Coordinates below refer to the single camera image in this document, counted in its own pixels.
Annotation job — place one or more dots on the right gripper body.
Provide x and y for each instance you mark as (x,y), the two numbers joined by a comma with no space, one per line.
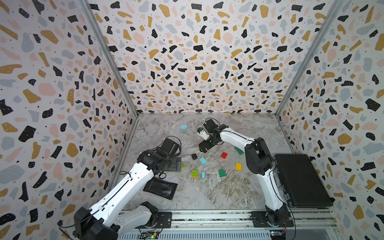
(206,144)

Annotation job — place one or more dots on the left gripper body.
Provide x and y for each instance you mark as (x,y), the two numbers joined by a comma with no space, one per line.
(173,164)

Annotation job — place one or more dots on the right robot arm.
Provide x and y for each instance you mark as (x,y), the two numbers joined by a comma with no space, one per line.
(258,160)

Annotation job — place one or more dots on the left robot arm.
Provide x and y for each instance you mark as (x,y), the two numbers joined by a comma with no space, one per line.
(105,220)

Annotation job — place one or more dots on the red square lego brick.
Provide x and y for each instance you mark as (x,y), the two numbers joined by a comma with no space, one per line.
(224,155)

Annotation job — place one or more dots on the dark green long lego brick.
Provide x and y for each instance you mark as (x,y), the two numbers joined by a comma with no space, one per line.
(239,151)

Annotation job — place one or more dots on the green square lego brick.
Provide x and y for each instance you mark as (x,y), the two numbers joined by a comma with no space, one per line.
(221,173)

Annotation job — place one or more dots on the yellow lego brick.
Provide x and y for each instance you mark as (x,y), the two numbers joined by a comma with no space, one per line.
(238,166)

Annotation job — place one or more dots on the light blue round puck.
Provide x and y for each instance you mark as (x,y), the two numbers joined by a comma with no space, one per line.
(184,127)

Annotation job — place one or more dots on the green circuit board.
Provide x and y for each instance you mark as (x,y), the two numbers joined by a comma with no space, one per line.
(152,235)

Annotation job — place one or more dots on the black hard case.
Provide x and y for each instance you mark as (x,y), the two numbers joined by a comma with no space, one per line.
(302,186)

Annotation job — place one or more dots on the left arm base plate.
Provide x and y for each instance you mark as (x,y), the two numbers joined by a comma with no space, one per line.
(161,220)

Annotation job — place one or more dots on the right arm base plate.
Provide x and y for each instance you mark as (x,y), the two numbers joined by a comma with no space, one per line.
(262,219)

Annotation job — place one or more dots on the aluminium frame rail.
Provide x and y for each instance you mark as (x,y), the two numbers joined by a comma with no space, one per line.
(309,224)

